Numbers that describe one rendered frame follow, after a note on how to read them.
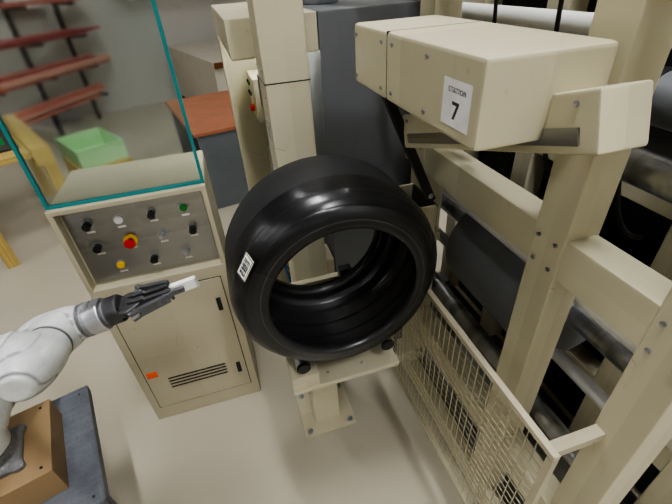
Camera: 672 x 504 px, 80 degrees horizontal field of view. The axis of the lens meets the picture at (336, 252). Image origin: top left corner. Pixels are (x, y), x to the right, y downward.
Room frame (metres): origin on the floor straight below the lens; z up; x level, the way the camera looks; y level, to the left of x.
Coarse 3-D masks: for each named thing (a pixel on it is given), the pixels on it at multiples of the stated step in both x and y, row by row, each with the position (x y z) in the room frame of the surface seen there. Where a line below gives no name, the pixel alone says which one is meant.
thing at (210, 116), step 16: (208, 96) 4.92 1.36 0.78; (224, 96) 4.87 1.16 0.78; (192, 112) 4.28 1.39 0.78; (208, 112) 4.24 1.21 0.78; (224, 112) 4.19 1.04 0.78; (192, 128) 3.73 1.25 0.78; (208, 128) 3.70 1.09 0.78; (224, 128) 3.67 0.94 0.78; (208, 144) 3.61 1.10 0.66; (224, 144) 3.67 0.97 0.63; (208, 160) 3.59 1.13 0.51; (224, 160) 3.66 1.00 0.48; (240, 160) 3.73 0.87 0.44; (224, 176) 3.64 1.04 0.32; (240, 176) 3.71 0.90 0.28; (224, 192) 3.62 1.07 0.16; (240, 192) 3.70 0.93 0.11
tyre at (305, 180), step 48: (288, 192) 0.87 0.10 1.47; (336, 192) 0.84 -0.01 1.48; (384, 192) 0.87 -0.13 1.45; (240, 240) 0.83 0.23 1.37; (288, 240) 0.77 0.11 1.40; (384, 240) 1.13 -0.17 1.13; (432, 240) 0.90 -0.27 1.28; (240, 288) 0.76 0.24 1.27; (288, 288) 1.05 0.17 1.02; (336, 288) 1.09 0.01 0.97; (384, 288) 1.05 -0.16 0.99; (288, 336) 0.78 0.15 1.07; (336, 336) 0.92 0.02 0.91; (384, 336) 0.83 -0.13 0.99
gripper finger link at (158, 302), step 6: (156, 300) 0.77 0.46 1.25; (162, 300) 0.77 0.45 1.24; (144, 306) 0.75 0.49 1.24; (150, 306) 0.76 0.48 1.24; (156, 306) 0.76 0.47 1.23; (162, 306) 0.77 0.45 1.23; (132, 312) 0.74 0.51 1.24; (138, 312) 0.74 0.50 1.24; (144, 312) 0.75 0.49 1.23; (150, 312) 0.76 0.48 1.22; (138, 318) 0.74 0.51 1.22
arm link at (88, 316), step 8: (80, 304) 0.77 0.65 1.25; (88, 304) 0.77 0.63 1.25; (96, 304) 0.76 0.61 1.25; (80, 312) 0.74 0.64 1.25; (88, 312) 0.74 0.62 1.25; (96, 312) 0.74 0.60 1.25; (80, 320) 0.73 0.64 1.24; (88, 320) 0.73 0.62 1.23; (96, 320) 0.73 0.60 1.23; (104, 320) 0.74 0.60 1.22; (80, 328) 0.72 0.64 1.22; (88, 328) 0.72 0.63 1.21; (96, 328) 0.73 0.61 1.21; (104, 328) 0.73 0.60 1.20; (88, 336) 0.73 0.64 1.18
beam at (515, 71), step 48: (384, 48) 1.02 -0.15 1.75; (432, 48) 0.80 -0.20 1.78; (480, 48) 0.71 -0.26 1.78; (528, 48) 0.68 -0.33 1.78; (576, 48) 0.68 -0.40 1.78; (384, 96) 1.02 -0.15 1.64; (432, 96) 0.78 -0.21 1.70; (480, 96) 0.64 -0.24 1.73; (528, 96) 0.66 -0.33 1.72; (480, 144) 0.64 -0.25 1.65
